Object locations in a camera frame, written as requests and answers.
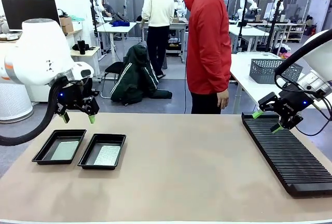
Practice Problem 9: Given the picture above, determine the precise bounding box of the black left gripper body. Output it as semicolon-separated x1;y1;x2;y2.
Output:
56;77;101;115

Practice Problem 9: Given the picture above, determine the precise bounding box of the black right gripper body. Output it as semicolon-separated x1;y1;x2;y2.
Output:
275;90;316;121

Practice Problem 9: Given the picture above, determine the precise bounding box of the black monitor on white stand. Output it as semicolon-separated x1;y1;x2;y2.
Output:
1;0;62;31

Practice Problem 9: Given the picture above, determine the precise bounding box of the brown cardboard box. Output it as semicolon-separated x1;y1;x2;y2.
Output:
59;16;74;33

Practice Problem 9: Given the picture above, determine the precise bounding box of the dark green striped jacket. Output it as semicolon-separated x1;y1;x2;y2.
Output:
110;44;173;106

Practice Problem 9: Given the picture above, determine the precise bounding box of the black tumbler with straw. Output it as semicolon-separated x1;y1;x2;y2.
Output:
77;36;87;55

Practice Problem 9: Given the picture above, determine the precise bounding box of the red-sleeved right forearm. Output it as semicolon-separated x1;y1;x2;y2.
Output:
216;60;232;94

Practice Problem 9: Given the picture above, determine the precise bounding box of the white shelf rack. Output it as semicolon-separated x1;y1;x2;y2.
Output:
274;20;307;44

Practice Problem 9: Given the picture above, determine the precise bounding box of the person in red jacket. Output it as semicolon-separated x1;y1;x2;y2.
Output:
183;0;232;115

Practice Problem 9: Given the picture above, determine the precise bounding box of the black plastic ESD tray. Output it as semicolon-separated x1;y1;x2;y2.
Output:
31;129;87;165
77;133;127;171

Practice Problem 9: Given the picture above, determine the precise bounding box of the black slotted board rack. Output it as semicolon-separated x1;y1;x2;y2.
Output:
241;111;332;198

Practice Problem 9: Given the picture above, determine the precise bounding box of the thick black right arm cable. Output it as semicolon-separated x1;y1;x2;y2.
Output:
274;39;332;92

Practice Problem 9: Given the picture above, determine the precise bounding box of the white background table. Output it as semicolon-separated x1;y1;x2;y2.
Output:
96;21;137;63
228;23;270;53
136;21;191;61

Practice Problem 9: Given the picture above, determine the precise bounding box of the person's right hand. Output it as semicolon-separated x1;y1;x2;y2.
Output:
217;91;230;110

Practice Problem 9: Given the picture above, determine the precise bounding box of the black chair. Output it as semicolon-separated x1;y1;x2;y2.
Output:
100;61;126;99

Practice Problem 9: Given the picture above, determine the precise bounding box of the white shallow plastic tray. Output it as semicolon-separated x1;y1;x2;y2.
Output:
237;51;282;60

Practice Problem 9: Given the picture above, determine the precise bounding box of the large white table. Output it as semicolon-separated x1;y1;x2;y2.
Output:
229;52;332;115

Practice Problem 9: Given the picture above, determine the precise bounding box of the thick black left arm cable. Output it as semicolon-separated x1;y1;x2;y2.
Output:
0;78;63;147

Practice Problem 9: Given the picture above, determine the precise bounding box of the black tripod stand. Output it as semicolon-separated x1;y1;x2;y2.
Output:
238;0;251;53
268;0;284;52

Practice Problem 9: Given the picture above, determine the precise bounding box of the small wooden side table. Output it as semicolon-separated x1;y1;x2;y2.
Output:
68;46;102;82

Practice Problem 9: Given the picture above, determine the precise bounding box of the grey plastic mesh basket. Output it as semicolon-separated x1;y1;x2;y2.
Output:
249;58;303;84

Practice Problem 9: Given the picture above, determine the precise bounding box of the person in white top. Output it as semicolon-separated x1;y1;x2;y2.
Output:
141;0;175;79

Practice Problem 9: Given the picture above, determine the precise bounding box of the pink bag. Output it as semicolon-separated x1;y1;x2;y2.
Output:
279;44;293;59

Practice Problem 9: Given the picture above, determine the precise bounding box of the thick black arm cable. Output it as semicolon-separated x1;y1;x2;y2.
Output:
274;39;332;92
0;78;63;147

